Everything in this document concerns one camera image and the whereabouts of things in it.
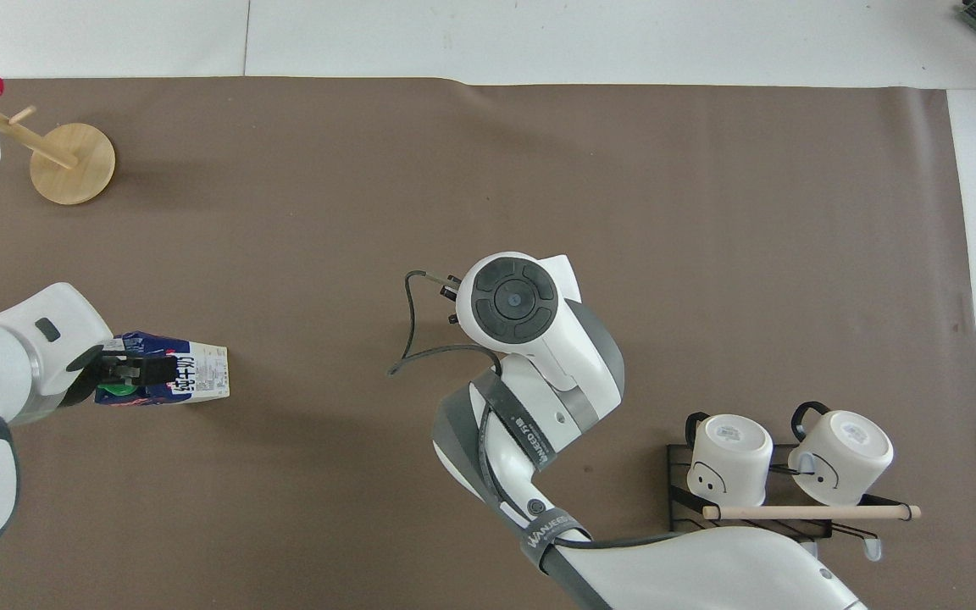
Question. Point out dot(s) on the white mug with face print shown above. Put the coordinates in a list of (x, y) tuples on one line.
[(729, 457), (848, 453)]

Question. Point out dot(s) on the blue white milk carton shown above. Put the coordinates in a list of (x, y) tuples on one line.
[(200, 377)]

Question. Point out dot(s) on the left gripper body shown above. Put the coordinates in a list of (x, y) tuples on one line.
[(85, 368)]

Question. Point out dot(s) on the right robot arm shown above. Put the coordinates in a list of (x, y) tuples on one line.
[(564, 356)]

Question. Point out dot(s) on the wooden mug tree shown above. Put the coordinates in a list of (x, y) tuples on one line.
[(73, 165)]

